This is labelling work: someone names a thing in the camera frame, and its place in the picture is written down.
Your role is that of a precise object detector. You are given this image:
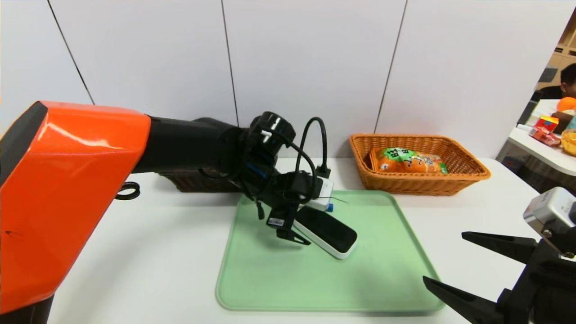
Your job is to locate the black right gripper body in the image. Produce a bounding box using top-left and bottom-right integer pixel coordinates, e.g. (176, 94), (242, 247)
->
(496, 238), (576, 324)

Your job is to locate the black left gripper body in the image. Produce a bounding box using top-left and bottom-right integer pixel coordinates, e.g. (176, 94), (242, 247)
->
(266, 200), (299, 231)

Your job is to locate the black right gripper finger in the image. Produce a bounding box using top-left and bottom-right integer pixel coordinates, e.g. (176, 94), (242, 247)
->
(423, 275), (504, 324)
(461, 231), (538, 265)

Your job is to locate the black and white board eraser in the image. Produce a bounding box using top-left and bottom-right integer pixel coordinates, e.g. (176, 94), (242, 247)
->
(295, 206), (359, 260)

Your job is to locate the orange snack bag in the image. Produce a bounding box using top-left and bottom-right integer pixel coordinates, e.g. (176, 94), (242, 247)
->
(369, 147), (449, 175)

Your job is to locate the dark brown wicker basket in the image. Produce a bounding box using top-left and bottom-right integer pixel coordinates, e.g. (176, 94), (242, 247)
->
(160, 169), (246, 193)

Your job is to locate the orange wicker basket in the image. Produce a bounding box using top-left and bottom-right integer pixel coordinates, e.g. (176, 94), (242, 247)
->
(349, 133), (491, 196)

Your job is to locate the light green plastic tray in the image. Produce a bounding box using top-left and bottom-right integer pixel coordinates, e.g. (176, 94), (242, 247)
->
(216, 189), (447, 312)

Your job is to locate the white side table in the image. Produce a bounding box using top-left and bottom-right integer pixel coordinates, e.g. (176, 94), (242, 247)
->
(508, 99), (576, 177)

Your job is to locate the red snack packet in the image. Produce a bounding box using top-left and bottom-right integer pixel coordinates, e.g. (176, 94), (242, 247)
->
(529, 128), (562, 147)

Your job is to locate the red and yellow box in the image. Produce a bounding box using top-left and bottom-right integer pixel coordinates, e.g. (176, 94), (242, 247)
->
(534, 116), (560, 135)

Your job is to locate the dark brown block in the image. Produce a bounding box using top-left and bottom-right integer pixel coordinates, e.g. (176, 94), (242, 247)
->
(551, 111), (575, 134)

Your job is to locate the person with black hair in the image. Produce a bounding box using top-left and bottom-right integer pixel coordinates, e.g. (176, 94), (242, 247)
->
(535, 63), (576, 100)

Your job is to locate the wooden shelf unit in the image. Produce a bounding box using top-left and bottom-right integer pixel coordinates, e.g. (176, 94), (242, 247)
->
(540, 9), (576, 86)

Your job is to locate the black left camera bracket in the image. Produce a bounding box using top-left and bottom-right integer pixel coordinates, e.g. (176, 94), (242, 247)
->
(288, 170), (318, 202)

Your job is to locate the black camera bracket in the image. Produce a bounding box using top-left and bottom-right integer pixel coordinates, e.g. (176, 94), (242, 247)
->
(288, 170), (318, 202)
(542, 211), (576, 261)

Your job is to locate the black right camera bracket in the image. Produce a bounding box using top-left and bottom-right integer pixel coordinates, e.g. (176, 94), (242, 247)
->
(542, 211), (576, 261)

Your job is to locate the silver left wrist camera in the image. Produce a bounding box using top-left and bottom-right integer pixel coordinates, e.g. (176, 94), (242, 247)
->
(310, 176), (334, 212)

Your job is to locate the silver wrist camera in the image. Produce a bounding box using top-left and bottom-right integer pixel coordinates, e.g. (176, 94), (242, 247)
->
(523, 187), (576, 234)
(310, 176), (334, 212)

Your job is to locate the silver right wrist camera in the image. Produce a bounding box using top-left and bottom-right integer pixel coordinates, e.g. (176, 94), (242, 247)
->
(523, 187), (576, 234)

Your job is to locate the black left camera cable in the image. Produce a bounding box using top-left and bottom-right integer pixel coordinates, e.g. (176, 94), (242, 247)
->
(295, 117), (332, 179)

